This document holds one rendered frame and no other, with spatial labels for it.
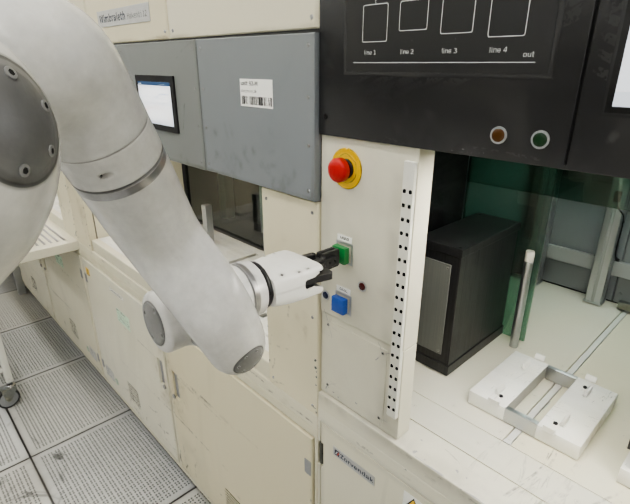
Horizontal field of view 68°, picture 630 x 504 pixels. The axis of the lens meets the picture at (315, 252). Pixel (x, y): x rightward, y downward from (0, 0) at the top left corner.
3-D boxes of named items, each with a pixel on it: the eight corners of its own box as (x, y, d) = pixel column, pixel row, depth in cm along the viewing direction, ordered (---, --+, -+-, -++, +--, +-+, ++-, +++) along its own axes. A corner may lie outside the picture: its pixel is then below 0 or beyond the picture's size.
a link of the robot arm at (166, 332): (263, 291, 64) (225, 253, 68) (173, 326, 55) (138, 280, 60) (254, 334, 68) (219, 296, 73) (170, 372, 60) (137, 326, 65)
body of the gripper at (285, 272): (232, 298, 75) (286, 278, 82) (272, 322, 68) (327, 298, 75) (229, 255, 72) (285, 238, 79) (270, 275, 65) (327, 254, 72)
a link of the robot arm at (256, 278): (223, 306, 73) (238, 300, 75) (257, 328, 67) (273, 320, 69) (218, 257, 70) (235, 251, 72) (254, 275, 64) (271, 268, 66)
